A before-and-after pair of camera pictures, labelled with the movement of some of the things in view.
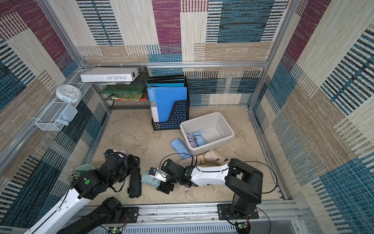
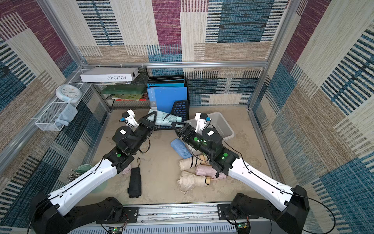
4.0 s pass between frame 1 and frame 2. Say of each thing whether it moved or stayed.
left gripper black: moved
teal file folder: stayed
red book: stayed
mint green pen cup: stayed
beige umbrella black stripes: stayed
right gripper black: moved
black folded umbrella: stayed
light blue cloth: stayed
